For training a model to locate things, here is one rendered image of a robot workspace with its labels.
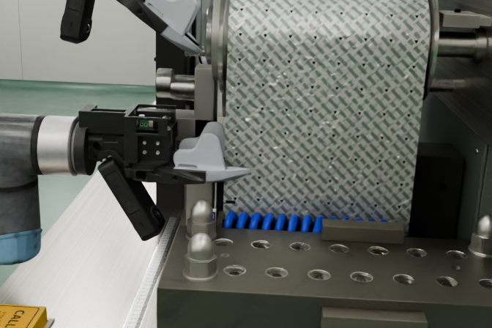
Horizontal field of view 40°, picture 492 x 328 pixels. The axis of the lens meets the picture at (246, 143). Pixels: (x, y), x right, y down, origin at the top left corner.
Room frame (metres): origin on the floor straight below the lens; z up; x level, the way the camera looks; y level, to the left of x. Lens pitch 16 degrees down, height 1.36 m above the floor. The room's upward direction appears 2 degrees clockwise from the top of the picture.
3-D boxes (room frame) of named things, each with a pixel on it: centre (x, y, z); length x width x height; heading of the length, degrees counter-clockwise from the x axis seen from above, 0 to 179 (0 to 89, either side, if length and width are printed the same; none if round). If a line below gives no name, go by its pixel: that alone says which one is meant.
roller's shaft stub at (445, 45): (0.85, -0.26, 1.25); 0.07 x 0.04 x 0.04; 88
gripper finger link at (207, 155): (0.78, 0.04, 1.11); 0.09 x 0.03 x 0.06; 79
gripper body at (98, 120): (0.81, 0.15, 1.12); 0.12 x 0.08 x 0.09; 88
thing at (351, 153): (0.80, -0.09, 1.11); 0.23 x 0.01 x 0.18; 88
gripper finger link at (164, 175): (0.78, 0.09, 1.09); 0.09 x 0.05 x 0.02; 79
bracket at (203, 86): (0.90, 0.07, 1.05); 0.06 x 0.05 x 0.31; 88
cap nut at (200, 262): (0.64, 0.04, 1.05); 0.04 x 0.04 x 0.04
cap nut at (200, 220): (0.73, 0.05, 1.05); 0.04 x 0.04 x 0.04
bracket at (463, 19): (0.85, -0.26, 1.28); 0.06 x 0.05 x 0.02; 88
